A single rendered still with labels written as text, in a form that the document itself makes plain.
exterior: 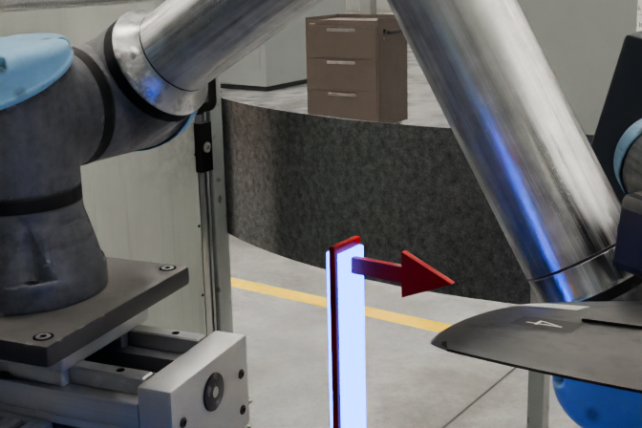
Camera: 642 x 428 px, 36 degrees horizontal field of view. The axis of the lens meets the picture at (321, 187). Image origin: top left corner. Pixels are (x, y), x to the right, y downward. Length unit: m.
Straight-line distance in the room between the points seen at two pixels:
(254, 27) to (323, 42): 6.46
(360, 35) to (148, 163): 4.82
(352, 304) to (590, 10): 6.29
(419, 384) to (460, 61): 2.62
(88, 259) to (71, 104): 0.14
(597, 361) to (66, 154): 0.61
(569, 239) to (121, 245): 1.88
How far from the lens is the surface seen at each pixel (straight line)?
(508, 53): 0.62
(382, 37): 7.14
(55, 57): 0.89
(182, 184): 2.55
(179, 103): 0.95
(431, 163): 2.28
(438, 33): 0.63
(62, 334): 0.84
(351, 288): 0.51
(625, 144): 0.78
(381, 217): 2.38
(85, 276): 0.91
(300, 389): 3.18
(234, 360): 0.91
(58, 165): 0.89
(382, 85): 7.17
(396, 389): 3.17
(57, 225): 0.90
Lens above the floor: 1.34
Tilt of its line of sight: 13 degrees down
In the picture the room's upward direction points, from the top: 1 degrees counter-clockwise
